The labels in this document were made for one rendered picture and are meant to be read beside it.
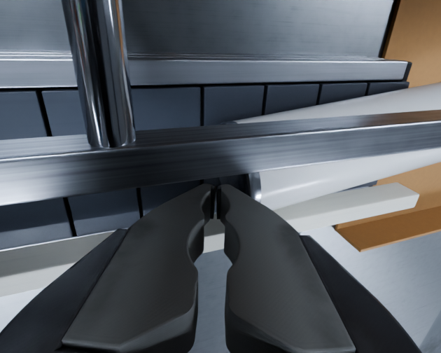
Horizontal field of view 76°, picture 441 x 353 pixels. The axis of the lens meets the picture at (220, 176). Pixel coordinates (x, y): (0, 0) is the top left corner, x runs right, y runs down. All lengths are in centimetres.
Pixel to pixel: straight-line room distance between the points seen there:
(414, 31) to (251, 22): 15
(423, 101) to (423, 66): 14
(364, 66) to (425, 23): 11
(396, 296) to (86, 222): 50
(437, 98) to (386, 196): 7
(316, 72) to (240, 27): 6
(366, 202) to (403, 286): 36
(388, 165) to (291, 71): 8
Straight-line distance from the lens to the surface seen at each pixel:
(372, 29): 28
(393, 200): 23
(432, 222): 43
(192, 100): 16
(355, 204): 21
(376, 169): 17
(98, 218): 18
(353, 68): 21
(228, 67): 16
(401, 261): 51
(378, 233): 37
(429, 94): 21
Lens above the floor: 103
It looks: 56 degrees down
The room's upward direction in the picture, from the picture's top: 143 degrees clockwise
